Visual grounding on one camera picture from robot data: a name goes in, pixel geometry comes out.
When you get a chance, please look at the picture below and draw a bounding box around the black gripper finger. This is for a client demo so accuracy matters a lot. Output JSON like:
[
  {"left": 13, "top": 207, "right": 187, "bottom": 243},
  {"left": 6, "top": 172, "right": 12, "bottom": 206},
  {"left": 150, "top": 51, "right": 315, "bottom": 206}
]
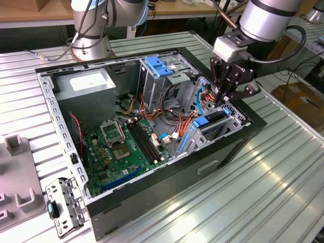
[
  {"left": 210, "top": 57, "right": 225, "bottom": 107},
  {"left": 222, "top": 83, "right": 262, "bottom": 107}
]

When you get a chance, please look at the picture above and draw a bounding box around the hard disk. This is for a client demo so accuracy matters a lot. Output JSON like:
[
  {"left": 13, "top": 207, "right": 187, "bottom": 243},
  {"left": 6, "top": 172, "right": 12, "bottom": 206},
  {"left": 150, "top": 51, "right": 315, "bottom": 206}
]
[{"left": 178, "top": 107, "right": 231, "bottom": 154}]

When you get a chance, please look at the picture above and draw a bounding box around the metal slot bracket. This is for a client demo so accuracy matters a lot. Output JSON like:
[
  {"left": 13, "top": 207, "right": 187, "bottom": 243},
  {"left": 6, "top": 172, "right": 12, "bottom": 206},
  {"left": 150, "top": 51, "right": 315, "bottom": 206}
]
[{"left": 45, "top": 177, "right": 89, "bottom": 238}]

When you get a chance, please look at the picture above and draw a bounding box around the grey parts rack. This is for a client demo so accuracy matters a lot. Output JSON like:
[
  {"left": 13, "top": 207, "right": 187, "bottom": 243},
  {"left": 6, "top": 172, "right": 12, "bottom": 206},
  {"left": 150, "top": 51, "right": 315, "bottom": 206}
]
[{"left": 0, "top": 135, "right": 48, "bottom": 232}]

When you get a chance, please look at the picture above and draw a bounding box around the green motherboard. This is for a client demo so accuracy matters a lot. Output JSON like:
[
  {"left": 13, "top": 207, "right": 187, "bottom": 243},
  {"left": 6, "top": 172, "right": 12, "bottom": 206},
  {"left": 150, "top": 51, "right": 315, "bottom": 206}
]
[{"left": 82, "top": 117, "right": 175, "bottom": 199}]

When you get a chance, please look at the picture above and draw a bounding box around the black PC case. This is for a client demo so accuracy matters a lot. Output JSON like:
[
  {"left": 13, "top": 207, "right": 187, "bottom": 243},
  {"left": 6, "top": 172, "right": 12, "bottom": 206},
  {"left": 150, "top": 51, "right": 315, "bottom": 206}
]
[{"left": 34, "top": 47, "right": 268, "bottom": 241}]

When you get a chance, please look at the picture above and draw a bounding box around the black case fan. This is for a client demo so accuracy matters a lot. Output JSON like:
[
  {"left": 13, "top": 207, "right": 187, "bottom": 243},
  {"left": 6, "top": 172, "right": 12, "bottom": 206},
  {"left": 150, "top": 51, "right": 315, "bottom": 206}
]
[{"left": 67, "top": 111, "right": 90, "bottom": 168}]

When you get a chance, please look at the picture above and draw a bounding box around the blue wire with pale plug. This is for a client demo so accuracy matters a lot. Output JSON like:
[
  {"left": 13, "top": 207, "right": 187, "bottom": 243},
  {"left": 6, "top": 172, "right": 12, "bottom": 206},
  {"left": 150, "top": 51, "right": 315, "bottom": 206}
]
[{"left": 158, "top": 133, "right": 183, "bottom": 145}]

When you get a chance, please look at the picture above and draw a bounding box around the grey metal disk bay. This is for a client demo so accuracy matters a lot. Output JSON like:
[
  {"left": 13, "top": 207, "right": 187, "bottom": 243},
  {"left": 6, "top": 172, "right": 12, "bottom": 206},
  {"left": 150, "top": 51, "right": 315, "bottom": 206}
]
[{"left": 176, "top": 75, "right": 253, "bottom": 157}]

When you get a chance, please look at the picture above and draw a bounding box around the yellow black power wire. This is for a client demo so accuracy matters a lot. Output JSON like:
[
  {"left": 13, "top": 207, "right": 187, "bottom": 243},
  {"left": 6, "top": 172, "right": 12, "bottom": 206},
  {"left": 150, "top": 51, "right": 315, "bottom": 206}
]
[{"left": 117, "top": 93, "right": 139, "bottom": 115}]

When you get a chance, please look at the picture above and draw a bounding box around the black wire bundle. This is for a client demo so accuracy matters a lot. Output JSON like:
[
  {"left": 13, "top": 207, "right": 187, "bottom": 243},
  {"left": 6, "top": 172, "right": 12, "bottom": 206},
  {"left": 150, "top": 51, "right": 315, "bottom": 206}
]
[{"left": 161, "top": 85, "right": 183, "bottom": 119}]

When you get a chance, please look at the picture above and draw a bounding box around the grey optical drive cage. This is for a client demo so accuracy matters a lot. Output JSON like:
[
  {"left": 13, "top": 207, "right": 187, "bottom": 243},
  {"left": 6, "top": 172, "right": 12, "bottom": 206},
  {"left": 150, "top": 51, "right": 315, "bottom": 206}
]
[{"left": 138, "top": 52, "right": 200, "bottom": 113}]

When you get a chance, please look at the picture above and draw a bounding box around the blue data wire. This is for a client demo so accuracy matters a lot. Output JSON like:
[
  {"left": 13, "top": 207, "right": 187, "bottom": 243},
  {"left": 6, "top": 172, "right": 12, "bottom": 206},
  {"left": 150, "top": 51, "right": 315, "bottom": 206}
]
[{"left": 195, "top": 77, "right": 211, "bottom": 117}]

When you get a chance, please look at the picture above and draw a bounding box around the blue expansion slot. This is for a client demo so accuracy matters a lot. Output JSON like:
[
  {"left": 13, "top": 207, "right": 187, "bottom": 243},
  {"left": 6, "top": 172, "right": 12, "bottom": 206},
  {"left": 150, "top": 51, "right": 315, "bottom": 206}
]
[{"left": 100, "top": 168, "right": 142, "bottom": 193}]

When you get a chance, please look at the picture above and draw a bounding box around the metal socket cover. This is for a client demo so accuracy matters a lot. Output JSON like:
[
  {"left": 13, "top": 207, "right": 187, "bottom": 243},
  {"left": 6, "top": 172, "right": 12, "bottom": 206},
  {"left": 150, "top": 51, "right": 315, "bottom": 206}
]
[{"left": 99, "top": 120, "right": 127, "bottom": 147}]

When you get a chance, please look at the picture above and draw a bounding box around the brown cardboard box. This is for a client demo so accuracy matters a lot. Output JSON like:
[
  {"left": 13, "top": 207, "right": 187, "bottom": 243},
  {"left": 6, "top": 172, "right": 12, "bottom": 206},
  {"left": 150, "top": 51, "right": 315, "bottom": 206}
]
[{"left": 267, "top": 35, "right": 302, "bottom": 66}]

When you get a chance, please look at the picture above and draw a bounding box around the grey power supply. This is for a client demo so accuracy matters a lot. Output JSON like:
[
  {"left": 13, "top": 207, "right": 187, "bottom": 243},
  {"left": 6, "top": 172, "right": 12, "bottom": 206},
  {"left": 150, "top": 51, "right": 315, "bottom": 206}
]
[{"left": 52, "top": 67, "right": 117, "bottom": 130}]

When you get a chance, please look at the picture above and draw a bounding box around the red black twisted wire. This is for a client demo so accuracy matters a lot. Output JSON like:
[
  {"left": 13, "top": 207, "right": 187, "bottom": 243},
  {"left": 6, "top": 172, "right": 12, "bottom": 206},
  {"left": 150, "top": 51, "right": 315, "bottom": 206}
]
[{"left": 68, "top": 112, "right": 85, "bottom": 155}]

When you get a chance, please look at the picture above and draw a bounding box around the CPU socket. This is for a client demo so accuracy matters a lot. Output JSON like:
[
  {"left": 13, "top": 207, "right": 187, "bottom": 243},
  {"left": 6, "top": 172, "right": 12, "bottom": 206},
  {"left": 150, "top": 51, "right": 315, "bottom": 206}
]
[{"left": 111, "top": 143, "right": 132, "bottom": 163}]

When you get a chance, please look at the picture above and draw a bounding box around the thick black camera cable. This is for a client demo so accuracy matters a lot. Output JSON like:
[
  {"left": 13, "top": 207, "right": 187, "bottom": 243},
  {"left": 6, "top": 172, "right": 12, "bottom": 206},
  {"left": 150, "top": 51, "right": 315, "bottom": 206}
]
[{"left": 239, "top": 25, "right": 307, "bottom": 64}]

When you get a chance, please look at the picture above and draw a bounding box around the orange red disk power wire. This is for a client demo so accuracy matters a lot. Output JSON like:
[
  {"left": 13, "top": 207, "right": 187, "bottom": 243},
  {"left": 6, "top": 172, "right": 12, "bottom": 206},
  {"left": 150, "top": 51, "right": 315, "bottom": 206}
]
[{"left": 176, "top": 91, "right": 220, "bottom": 139}]

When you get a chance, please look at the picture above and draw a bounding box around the large cardboard box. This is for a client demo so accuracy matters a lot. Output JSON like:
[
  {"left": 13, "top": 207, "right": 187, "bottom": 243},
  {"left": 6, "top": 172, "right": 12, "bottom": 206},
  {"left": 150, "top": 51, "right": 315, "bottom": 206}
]
[{"left": 270, "top": 80, "right": 324, "bottom": 127}]

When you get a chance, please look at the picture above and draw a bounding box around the orange red wire bundle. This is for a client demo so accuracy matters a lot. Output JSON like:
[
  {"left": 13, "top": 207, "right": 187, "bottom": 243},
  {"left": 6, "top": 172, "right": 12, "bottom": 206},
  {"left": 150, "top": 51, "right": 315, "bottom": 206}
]
[{"left": 139, "top": 94, "right": 184, "bottom": 127}]

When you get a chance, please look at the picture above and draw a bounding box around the blue plastic drive latch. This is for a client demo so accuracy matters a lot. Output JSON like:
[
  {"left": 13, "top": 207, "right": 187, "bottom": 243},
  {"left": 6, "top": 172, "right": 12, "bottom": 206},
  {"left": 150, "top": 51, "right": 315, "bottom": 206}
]
[{"left": 145, "top": 56, "right": 174, "bottom": 78}]

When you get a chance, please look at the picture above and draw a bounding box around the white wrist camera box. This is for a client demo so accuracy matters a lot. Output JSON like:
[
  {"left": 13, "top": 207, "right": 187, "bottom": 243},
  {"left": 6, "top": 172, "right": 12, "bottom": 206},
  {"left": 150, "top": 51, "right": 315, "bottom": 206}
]
[{"left": 212, "top": 31, "right": 250, "bottom": 63}]

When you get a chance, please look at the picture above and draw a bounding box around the black cable with metal connector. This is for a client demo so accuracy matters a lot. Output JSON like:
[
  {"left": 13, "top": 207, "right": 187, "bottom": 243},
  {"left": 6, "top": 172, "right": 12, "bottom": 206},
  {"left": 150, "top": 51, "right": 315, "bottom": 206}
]
[{"left": 24, "top": 0, "right": 109, "bottom": 63}]

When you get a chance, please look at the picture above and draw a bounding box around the wooden desk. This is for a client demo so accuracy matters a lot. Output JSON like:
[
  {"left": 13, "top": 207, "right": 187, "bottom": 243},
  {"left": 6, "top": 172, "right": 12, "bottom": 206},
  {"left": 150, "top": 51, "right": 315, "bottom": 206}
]
[{"left": 0, "top": 0, "right": 249, "bottom": 50}]

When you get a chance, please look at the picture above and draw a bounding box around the black RAM slot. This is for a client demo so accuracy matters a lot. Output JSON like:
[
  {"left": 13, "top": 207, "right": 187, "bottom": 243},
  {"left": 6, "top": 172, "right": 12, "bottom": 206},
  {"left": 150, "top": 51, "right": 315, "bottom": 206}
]
[
  {"left": 130, "top": 121, "right": 157, "bottom": 164},
  {"left": 127, "top": 123, "right": 154, "bottom": 165},
  {"left": 134, "top": 120, "right": 160, "bottom": 162},
  {"left": 137, "top": 118, "right": 164, "bottom": 160}
]

